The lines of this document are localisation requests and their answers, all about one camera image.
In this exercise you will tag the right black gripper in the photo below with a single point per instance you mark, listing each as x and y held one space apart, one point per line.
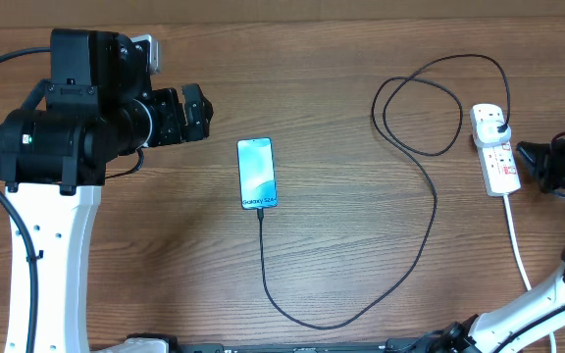
541 157

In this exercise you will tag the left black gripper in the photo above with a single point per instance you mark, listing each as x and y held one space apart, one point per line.
166 101

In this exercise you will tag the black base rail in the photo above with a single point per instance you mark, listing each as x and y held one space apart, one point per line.
428 343

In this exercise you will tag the white USB charger plug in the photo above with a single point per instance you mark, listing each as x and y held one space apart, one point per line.
486 134

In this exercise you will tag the white power strip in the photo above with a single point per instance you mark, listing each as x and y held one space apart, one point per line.
498 164

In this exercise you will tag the blue Samsung Galaxy smartphone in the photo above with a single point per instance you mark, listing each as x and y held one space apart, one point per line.
257 178

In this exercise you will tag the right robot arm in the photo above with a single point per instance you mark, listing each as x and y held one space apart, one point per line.
541 310

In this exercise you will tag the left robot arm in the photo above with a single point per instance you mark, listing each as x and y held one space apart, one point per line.
97 105

